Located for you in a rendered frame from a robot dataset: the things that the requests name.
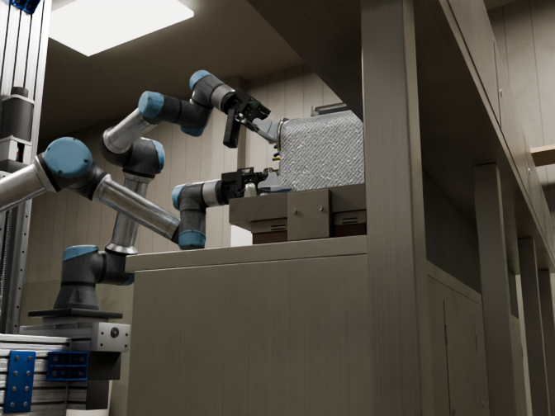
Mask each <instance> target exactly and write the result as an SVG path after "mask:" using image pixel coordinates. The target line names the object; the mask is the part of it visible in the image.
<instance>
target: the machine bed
mask: <svg viewBox="0 0 555 416"><path fill-rule="evenodd" d="M359 254H368V240H367V235H358V236H348V237H338V238H329V239H311V240H301V241H291V242H281V243H263V244H253V245H244V246H234V247H224V248H206V249H196V250H186V251H177V252H166V253H148V254H139V255H129V256H126V267H125V272H131V273H135V271H146V270H157V269H169V268H180V267H202V266H213V265H225V264H236V263H247V262H269V261H281V260H292V259H303V258H325V257H337V256H348V255H359ZM426 263H427V276H429V277H432V278H433V279H435V280H436V281H439V282H440V283H442V284H444V285H445V286H447V287H449V288H451V289H453V290H454V291H456V292H458V293H460V294H461V295H464V296H466V297H467V298H468V299H470V300H473V301H475V302H476V303H478V304H479V305H481V306H482V302H481V295H480V294H479V293H477V292H476V291H474V290H473V289H472V288H470V287H469V286H466V285H465V284H463V283H462V282H460V281H459V280H458V279H456V278H455V277H452V276H451V275H449V274H448V273H447V272H445V271H444V270H442V269H441V268H439V267H437V266H435V265H434V264H433V263H431V262H430V261H428V260H427V259H426ZM511 319H512V323H513V324H516V325H517V326H519V327H520V325H519V319H517V318H516V317H514V316H513V315H511Z"/></svg>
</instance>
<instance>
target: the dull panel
mask: <svg viewBox="0 0 555 416"><path fill-rule="evenodd" d="M422 183H423V199H424V216H425V247H426V259H427V260H428V261H430V262H431V263H433V264H434V265H435V266H437V267H439V268H441V269H442V270H444V271H445V272H447V273H448V274H449V275H451V276H452V277H455V278H456V279H458V280H459V281H460V282H462V283H463V284H465V285H466V286H469V287H470V288H472V289H473V290H474V291H476V292H477V293H479V294H480V295H481V279H480V268H479V256H478V244H477V231H476V230H475V229H474V228H473V226H472V225H471V224H470V223H469V222H468V221H467V219H466V218H465V217H464V216H463V215H462V213H461V212H460V211H459V210H458V209H457V208H456V206H455V205H454V204H453V203H452V202H451V201H450V200H449V199H448V198H447V197H446V196H445V195H444V193H443V192H442V191H441V190H440V189H439V187H438V186H437V185H436V184H435V183H434V182H433V180H432V179H431V178H430V177H429V176H428V175H427V173H426V172H425V171H424V170H423V169H422ZM507 269H508V279H509V290H510V309H511V314H512V315H513V316H514V317H516V318H517V319H518V318H519V310H518V300H517V290H516V280H515V274H514V273H513V272H512V271H511V270H510V269H509V268H508V267H507Z"/></svg>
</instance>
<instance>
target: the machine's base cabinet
mask: <svg viewBox="0 0 555 416"><path fill-rule="evenodd" d="M427 280H428V297H429V328H430V344H431V361H432V377H433V393H434V416H490V407H489V395H488V384H487V372H486V349H485V337H484V325H483V313H482V306H481V305H479V304H478V303H476V302H475V301H473V300H470V299H468V298H467V297H466V296H464V295H461V294H460V293H458V292H456V291H454V290H453V289H451V288H449V287H447V286H445V285H444V284H442V283H440V282H439V281H436V280H435V279H433V278H432V277H429V276H427ZM512 330H513V340H514V350H515V370H516V380H517V391H518V401H519V416H528V413H527V404H526V394H525V383H524V364H523V358H524V354H523V348H522V344H521V334H520V327H519V326H517V325H516V324H513V323H512ZM126 416H372V380H371V352H370V323H369V295H368V255H367V254H359V255H348V256H337V257H325V258H303V259H292V260H281V261H269V262H247V263H236V264H225V265H213V266H202V267H180V268H169V269H157V270H146V271H135V281H134V296H133V310H132V325H131V340H130V367H129V382H128V396H127V411H126Z"/></svg>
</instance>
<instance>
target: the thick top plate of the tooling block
mask: <svg viewBox="0 0 555 416"><path fill-rule="evenodd" d="M323 189H330V190H331V202H332V214H334V213H343V212H351V211H359V210H366V183H365V182H364V183H356V184H349V185H343V186H336V187H322V188H316V189H309V190H302V191H289V192H282V193H275V194H268V195H262V196H248V197H241V198H235V199H230V200H229V223H230V224H232V225H235V226H238V227H240V228H242V229H245V230H248V231H249V232H251V222H255V221H263V220H278V219H286V218H287V194H289V193H296V192H303V191H316V190H323Z"/></svg>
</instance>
